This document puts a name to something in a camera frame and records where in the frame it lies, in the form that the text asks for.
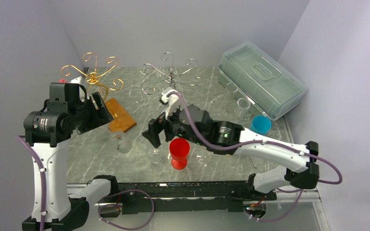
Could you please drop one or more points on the clear wine glass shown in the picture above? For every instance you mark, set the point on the clear wine glass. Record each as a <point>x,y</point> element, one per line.
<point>227,102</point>
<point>241,110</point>

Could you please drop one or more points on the clear plastic storage box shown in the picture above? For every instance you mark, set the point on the clear plastic storage box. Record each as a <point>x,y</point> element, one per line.
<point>273,90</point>

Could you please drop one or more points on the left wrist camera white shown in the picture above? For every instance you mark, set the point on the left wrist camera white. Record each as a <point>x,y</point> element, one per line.
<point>78,80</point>

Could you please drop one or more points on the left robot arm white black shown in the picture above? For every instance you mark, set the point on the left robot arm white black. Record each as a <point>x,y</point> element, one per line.
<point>48,131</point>

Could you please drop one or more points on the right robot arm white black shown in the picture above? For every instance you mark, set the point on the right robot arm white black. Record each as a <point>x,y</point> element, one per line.
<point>294,167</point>

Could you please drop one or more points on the red plastic wine glass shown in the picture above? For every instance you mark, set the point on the red plastic wine glass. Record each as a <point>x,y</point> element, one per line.
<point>179,149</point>

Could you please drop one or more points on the gold wine glass rack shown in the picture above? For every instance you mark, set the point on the gold wine glass rack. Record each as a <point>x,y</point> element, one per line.
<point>93,77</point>

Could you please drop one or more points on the blue plastic wine glass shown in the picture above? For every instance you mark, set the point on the blue plastic wine glass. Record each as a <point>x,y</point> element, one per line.
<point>261,125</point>

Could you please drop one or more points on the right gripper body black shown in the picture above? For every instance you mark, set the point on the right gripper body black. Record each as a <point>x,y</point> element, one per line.
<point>173,126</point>

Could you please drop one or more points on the aluminium frame rail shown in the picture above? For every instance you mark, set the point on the aluminium frame rail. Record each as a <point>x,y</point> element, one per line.
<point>47,138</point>

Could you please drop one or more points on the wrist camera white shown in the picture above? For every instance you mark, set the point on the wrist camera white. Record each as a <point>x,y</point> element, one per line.
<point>172,101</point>
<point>78,80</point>

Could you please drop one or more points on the chrome wine glass rack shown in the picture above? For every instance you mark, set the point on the chrome wine glass rack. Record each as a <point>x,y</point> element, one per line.
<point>172,77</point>

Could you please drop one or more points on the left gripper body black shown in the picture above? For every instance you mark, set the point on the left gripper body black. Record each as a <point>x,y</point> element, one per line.
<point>95,117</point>

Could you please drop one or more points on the orange wooden rack base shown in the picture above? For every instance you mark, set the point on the orange wooden rack base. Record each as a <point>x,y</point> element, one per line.
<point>122,120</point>

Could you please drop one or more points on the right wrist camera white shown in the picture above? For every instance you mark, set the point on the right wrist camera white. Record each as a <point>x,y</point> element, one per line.
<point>172,101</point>

